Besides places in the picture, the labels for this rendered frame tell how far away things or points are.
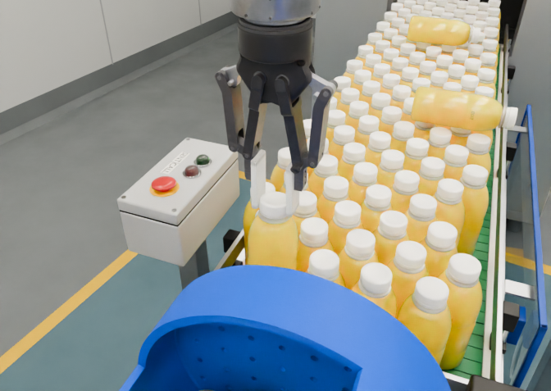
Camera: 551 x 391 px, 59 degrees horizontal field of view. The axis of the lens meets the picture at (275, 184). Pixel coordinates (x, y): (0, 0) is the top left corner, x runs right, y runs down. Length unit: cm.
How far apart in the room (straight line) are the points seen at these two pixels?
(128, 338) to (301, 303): 165
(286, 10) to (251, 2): 3
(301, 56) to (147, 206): 33
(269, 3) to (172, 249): 41
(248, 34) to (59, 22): 328
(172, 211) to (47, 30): 305
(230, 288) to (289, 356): 11
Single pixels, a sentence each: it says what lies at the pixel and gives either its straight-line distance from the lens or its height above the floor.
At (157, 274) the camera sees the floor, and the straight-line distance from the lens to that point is 221.
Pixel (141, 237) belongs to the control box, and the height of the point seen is 104.
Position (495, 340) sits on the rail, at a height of 98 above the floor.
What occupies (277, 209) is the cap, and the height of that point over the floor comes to 115.
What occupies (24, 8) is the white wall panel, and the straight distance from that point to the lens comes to 357.
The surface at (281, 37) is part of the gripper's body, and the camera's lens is 48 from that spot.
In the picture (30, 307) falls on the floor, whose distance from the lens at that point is 225.
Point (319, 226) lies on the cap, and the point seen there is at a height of 108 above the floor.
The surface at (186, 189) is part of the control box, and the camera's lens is 74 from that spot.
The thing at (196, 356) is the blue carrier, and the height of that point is 108.
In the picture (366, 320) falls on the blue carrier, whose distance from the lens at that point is 39.
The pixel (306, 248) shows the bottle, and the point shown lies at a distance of 70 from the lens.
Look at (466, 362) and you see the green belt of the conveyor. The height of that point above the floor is 90.
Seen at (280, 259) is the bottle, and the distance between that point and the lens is 63.
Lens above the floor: 152
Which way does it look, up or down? 34 degrees down
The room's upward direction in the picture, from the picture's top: straight up
